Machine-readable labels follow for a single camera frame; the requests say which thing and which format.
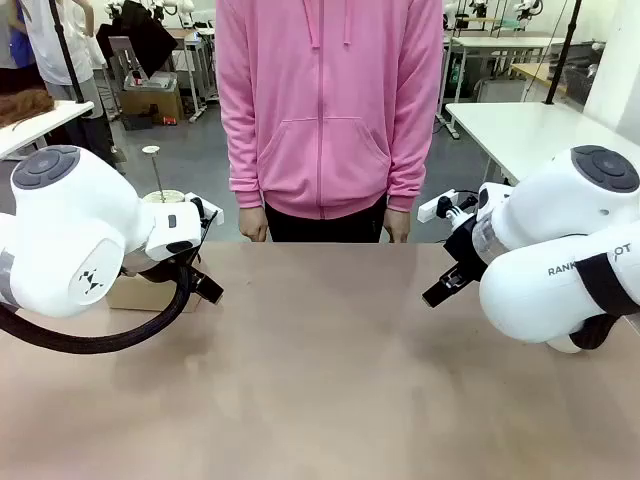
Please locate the black tripod pole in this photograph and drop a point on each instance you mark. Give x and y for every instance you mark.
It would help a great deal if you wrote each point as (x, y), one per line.
(562, 55)
(67, 55)

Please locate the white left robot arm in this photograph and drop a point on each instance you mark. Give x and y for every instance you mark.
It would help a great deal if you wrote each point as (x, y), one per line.
(65, 240)

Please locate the bystander in white shirt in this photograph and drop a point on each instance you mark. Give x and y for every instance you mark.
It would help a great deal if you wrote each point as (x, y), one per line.
(60, 50)

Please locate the brown cardboard storage box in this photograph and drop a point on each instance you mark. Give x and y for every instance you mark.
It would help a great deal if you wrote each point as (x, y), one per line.
(152, 100)

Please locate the large white side table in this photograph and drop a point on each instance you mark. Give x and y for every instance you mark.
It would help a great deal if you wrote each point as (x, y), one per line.
(525, 130)

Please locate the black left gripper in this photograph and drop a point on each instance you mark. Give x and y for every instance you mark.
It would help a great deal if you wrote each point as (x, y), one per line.
(160, 271)

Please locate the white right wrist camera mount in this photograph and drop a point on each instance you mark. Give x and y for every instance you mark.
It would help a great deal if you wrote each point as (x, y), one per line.
(440, 205)

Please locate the black draped cloth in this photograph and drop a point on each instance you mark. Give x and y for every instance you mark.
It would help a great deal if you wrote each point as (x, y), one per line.
(137, 37)

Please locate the thin metal rod with disc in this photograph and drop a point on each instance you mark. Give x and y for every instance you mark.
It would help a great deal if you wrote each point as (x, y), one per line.
(156, 172)

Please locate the person's right hand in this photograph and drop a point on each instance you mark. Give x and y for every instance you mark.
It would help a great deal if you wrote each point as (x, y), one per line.
(254, 227)

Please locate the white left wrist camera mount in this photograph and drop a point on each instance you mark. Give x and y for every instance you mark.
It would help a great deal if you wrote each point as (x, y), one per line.
(209, 212)

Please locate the person's right forearm pink sleeve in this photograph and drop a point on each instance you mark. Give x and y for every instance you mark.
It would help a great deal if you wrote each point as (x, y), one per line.
(240, 150)

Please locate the person's left forearm pink sleeve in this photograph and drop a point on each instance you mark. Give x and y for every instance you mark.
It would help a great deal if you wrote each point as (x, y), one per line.
(412, 150)

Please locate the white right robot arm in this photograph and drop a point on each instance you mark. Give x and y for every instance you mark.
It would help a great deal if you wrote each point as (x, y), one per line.
(540, 290)

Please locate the person's left hand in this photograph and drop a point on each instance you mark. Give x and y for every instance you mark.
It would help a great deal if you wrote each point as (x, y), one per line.
(397, 229)

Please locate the person in pink hoodie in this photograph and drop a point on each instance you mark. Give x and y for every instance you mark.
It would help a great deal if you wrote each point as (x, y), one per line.
(325, 100)

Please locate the brown cardboard cup carrier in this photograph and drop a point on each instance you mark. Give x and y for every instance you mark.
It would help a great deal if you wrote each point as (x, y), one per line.
(135, 296)

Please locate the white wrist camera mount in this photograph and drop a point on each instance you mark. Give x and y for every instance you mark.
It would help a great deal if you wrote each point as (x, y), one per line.
(440, 205)
(209, 212)

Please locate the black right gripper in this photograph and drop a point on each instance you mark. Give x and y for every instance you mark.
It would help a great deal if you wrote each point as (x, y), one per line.
(465, 250)

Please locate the brown furry bundle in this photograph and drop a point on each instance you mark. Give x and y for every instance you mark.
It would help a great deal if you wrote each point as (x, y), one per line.
(25, 106)

